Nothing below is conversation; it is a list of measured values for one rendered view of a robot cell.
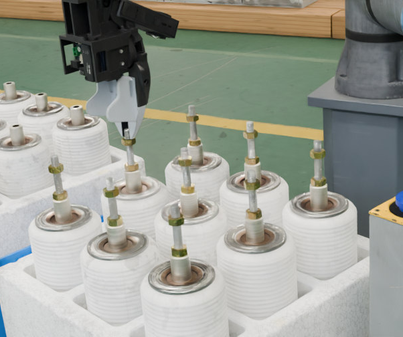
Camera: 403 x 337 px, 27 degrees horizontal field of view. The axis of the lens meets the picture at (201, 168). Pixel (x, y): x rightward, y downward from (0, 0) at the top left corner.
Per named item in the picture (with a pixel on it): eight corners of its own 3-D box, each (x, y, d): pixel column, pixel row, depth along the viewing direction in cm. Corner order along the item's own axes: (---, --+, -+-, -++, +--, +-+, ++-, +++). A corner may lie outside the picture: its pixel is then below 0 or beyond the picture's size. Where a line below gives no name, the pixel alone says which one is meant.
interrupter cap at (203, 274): (179, 257, 99) (179, 251, 99) (229, 275, 94) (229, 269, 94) (134, 284, 94) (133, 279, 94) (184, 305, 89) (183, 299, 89)
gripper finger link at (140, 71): (122, 104, 112) (112, 41, 109) (132, 101, 113) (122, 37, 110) (144, 109, 109) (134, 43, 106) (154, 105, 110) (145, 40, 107)
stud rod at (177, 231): (181, 263, 94) (175, 202, 91) (187, 266, 93) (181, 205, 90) (174, 266, 94) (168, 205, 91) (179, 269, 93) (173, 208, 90)
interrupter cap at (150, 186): (170, 193, 116) (169, 188, 116) (119, 207, 113) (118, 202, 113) (148, 176, 122) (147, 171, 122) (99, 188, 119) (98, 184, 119)
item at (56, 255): (108, 309, 123) (92, 197, 116) (123, 344, 114) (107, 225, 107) (43, 325, 120) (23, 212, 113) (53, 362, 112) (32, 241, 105)
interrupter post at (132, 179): (145, 191, 117) (142, 170, 116) (130, 196, 116) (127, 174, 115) (138, 186, 119) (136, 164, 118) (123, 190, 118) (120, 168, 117)
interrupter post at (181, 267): (181, 272, 96) (179, 246, 94) (197, 277, 94) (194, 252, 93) (167, 281, 94) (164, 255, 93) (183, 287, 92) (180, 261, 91)
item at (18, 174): (45, 222, 152) (29, 128, 145) (73, 238, 145) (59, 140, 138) (-3, 241, 146) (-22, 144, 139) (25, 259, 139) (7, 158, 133)
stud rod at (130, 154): (132, 177, 118) (126, 127, 115) (138, 178, 117) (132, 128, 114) (128, 180, 117) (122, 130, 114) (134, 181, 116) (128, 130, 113)
